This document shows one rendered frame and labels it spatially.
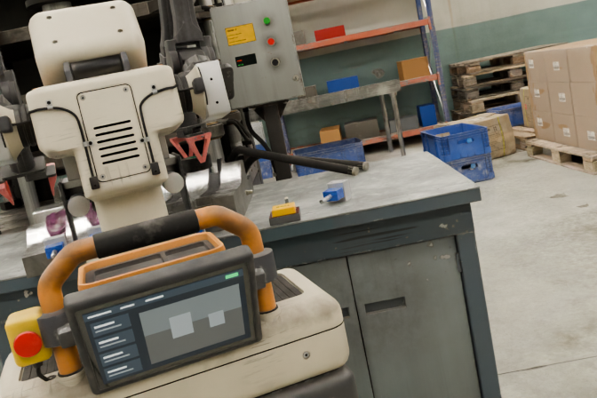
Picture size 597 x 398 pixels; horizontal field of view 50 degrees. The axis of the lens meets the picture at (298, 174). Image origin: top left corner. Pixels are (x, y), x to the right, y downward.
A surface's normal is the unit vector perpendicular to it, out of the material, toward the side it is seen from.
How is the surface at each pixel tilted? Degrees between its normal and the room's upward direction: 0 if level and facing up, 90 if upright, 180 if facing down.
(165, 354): 115
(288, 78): 90
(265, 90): 90
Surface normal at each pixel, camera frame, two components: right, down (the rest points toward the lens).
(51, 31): 0.10, -0.59
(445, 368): 0.00, 0.16
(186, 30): 0.35, 0.02
